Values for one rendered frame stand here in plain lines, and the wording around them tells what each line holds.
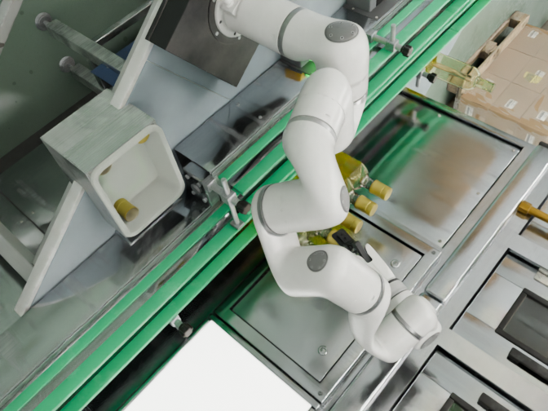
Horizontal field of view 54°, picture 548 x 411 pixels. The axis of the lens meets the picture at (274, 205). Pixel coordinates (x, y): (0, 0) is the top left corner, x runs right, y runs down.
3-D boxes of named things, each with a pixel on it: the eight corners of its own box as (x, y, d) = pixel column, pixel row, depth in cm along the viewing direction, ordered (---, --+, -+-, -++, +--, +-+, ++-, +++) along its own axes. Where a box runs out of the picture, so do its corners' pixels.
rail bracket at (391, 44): (361, 41, 141) (405, 60, 135) (362, 18, 135) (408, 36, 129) (371, 33, 143) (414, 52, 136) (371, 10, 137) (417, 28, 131)
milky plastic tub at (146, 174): (105, 222, 120) (130, 242, 116) (61, 156, 102) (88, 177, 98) (163, 172, 126) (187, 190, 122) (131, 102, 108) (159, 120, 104)
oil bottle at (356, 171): (292, 156, 143) (358, 195, 133) (290, 142, 138) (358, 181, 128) (306, 143, 145) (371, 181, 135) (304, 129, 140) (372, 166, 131)
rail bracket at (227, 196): (212, 214, 126) (250, 241, 121) (195, 168, 113) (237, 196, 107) (221, 205, 127) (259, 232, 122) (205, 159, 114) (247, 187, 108)
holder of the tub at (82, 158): (113, 232, 124) (134, 250, 121) (61, 155, 102) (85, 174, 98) (168, 185, 131) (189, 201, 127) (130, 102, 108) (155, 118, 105)
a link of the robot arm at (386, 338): (364, 258, 94) (420, 300, 108) (314, 307, 97) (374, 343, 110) (391, 289, 88) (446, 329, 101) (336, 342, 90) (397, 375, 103)
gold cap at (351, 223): (339, 227, 127) (354, 236, 125) (338, 218, 124) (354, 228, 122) (348, 217, 129) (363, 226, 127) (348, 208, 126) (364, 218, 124)
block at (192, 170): (189, 195, 128) (209, 209, 125) (179, 170, 120) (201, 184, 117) (201, 185, 129) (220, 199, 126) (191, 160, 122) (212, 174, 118)
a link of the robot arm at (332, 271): (391, 224, 94) (323, 232, 104) (322, 162, 81) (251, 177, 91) (377, 314, 87) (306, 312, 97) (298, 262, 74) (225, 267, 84)
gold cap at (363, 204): (354, 210, 129) (369, 219, 127) (354, 201, 126) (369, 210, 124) (363, 201, 130) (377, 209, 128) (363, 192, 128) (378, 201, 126)
